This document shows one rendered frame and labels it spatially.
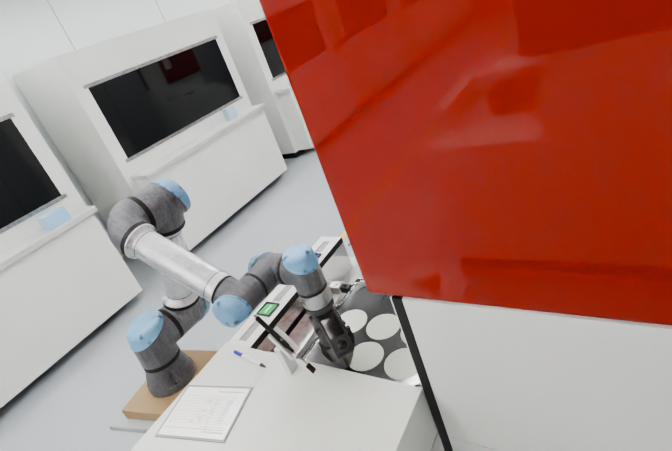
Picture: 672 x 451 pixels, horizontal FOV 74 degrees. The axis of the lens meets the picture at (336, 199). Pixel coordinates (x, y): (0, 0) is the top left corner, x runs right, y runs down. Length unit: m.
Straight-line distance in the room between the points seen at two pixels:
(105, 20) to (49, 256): 2.79
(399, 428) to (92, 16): 5.15
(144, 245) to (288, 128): 4.76
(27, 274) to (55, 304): 0.30
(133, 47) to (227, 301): 3.80
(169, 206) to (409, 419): 0.79
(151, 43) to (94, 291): 2.29
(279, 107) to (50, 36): 2.45
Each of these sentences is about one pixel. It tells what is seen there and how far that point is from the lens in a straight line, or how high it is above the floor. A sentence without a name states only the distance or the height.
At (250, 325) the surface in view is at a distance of 1.43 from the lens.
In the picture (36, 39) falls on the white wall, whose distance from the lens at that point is 5.27.
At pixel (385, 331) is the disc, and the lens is 1.29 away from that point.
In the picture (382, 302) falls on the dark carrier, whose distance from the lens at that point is 1.39.
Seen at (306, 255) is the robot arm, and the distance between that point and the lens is 1.01.
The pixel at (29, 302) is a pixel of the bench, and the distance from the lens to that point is 3.83.
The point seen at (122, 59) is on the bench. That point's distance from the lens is 4.53.
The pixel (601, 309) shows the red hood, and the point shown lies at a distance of 0.75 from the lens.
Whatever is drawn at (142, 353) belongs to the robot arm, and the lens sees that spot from 1.50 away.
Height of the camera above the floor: 1.76
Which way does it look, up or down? 24 degrees down
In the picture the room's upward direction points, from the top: 20 degrees counter-clockwise
